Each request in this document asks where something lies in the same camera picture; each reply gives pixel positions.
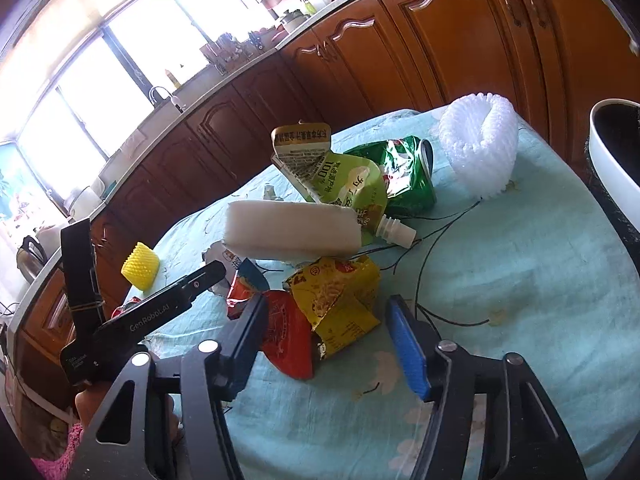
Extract kitchen window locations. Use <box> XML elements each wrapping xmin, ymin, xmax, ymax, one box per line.
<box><xmin>0</xmin><ymin>0</ymin><xmax>281</xmax><ymax>201</ymax></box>

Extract white countertop appliance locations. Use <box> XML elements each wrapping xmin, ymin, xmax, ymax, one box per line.
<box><xmin>65</xmin><ymin>185</ymin><xmax>103</xmax><ymax>216</ymax></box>

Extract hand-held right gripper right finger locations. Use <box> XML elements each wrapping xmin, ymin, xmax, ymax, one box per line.
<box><xmin>384</xmin><ymin>294</ymin><xmax>590</xmax><ymax>480</ymax></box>

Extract yellow snack wrapper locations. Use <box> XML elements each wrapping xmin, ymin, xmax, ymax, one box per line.
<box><xmin>282</xmin><ymin>255</ymin><xmax>383</xmax><ymax>361</ymax></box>

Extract wooden base cabinets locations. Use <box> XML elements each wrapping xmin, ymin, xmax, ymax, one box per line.
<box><xmin>15</xmin><ymin>0</ymin><xmax>640</xmax><ymax>411</ymax></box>

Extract pink fuzzy cloth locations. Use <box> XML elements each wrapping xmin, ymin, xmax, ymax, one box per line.
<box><xmin>30</xmin><ymin>420</ymin><xmax>86</xmax><ymax>480</ymax></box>

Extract crushed green can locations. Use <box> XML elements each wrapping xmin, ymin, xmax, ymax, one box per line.
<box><xmin>345</xmin><ymin>135</ymin><xmax>438</xmax><ymax>218</ymax></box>

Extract green spout pouch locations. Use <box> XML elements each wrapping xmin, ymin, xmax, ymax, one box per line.
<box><xmin>270</xmin><ymin>122</ymin><xmax>418</xmax><ymax>251</ymax></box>

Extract red snack wrapper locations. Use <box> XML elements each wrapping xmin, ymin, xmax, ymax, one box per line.
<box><xmin>225</xmin><ymin>259</ymin><xmax>317</xmax><ymax>381</ymax></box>

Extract grey stone countertop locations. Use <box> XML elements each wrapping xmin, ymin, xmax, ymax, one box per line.
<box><xmin>12</xmin><ymin>0</ymin><xmax>406</xmax><ymax>321</ymax></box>

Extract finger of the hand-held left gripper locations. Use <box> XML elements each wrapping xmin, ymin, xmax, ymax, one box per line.
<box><xmin>59</xmin><ymin>217</ymin><xmax>109</xmax><ymax>342</ymax></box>
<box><xmin>147</xmin><ymin>260</ymin><xmax>228</xmax><ymax>307</ymax></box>

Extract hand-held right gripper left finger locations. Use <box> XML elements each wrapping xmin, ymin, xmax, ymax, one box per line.
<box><xmin>65</xmin><ymin>292</ymin><xmax>273</xmax><ymax>480</ymax></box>

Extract teal floral tablecloth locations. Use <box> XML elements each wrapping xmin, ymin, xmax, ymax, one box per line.
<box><xmin>107</xmin><ymin>107</ymin><xmax>638</xmax><ymax>480</ymax></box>

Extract large white foam fruit net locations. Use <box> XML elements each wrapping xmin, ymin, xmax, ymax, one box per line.
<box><xmin>439</xmin><ymin>92</ymin><xmax>518</xmax><ymax>201</ymax></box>

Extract yellow foam fruit net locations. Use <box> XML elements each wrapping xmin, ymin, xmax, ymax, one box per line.
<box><xmin>121</xmin><ymin>241</ymin><xmax>161</xmax><ymax>291</ymax></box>

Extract torn white wrapper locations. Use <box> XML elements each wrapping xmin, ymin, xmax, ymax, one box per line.
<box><xmin>202</xmin><ymin>240</ymin><xmax>251</xmax><ymax>296</ymax></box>

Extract crushed red can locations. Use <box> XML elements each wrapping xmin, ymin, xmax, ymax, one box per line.
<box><xmin>111</xmin><ymin>296</ymin><xmax>143</xmax><ymax>318</ymax></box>

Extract white foam block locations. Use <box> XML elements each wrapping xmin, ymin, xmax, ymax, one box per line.
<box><xmin>225</xmin><ymin>200</ymin><xmax>363</xmax><ymax>263</ymax></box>

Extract person's left hand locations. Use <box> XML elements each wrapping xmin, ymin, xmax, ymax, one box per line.
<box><xmin>74</xmin><ymin>385</ymin><xmax>110</xmax><ymax>431</ymax></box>

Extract steel kettle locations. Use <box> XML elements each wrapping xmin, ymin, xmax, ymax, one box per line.
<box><xmin>15</xmin><ymin>235</ymin><xmax>48</xmax><ymax>283</ymax></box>

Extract knife and utensil rack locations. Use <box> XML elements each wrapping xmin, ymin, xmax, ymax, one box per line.
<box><xmin>200</xmin><ymin>32</ymin><xmax>251</xmax><ymax>68</ymax></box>

